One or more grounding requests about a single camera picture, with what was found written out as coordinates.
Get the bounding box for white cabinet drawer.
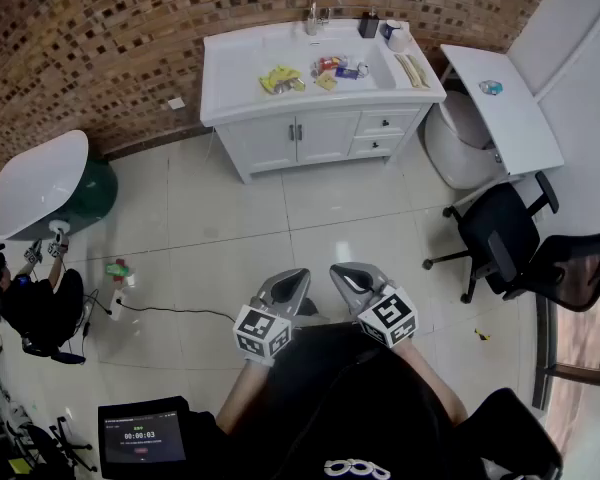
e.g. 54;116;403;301
348;134;407;159
354;108;422;137

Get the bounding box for large yellow snack packet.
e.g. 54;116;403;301
257;64;307;95

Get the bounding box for white cabinet door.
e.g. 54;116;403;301
228;114;298;173
294;110;363;165

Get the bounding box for white vanity cabinet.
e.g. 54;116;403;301
212;101;434;185

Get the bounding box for white toilet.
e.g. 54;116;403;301
423;89;507;190

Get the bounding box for person's left forearm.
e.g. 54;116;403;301
214;358;276;435

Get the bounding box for white paper roll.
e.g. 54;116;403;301
388;28;414;53

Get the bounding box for chrome faucet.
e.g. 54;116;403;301
305;0;331;37

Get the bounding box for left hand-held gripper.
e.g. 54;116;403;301
232;267;313;368

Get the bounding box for white power strip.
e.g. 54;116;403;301
109;287;128;320

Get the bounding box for person's right forearm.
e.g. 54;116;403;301
393;338;469;425

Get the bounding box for black office chair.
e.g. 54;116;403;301
422;170;561;305

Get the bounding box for black floor cable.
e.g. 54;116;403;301
81;287;237;340

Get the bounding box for black soap dispenser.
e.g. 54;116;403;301
357;6;381;40

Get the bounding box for person's black clothing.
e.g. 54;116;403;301
179;297;564;480

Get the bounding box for white sink basin top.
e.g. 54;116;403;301
199;17;449;128

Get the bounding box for dark framed window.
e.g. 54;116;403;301
531;282;600;457

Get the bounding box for black tablet screen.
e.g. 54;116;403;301
97;396;189;480

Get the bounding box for white folding table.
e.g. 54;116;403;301
439;43;566;177

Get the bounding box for white thin cable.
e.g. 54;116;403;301
193;126;219;180

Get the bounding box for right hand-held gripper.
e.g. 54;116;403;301
328;261;420;350

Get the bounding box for white and green bathtub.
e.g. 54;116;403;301
0;128;120;242

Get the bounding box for black mesh chair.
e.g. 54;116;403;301
501;226;600;314

